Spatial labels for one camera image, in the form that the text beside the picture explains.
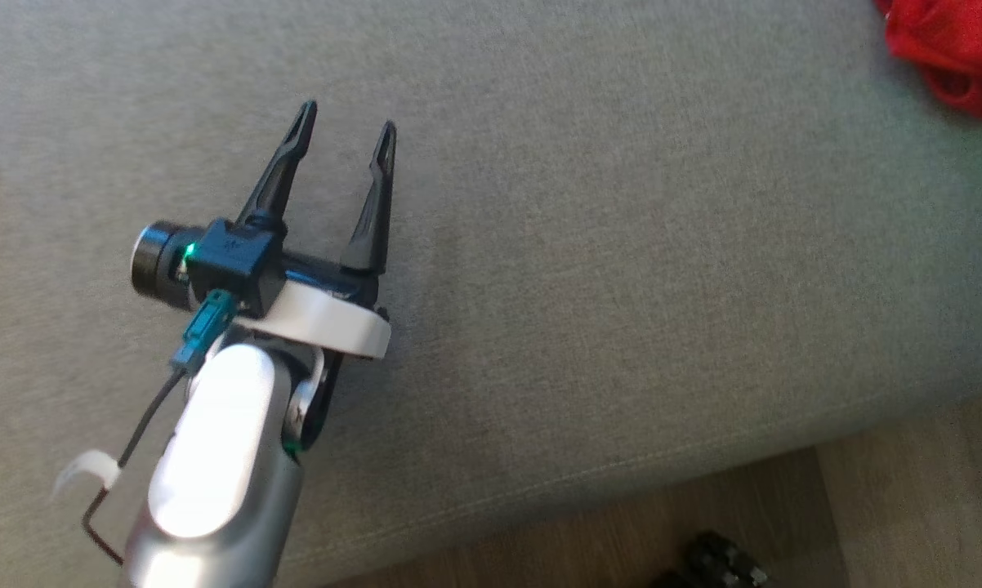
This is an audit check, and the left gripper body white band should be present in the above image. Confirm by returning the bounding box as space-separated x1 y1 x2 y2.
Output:
234 253 394 362

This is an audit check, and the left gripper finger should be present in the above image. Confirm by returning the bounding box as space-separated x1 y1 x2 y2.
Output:
234 100 319 238
340 120 399 277

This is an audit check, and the red garment white trim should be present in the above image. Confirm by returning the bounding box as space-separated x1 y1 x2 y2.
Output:
874 0 982 124

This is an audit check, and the grey sofa seat cushion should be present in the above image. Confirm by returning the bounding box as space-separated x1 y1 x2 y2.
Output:
0 0 982 588

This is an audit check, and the left arm cable teal plug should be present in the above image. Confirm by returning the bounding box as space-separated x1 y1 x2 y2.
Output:
81 288 239 568

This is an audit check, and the white cable tag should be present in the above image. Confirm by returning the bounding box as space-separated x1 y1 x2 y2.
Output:
51 448 123 501

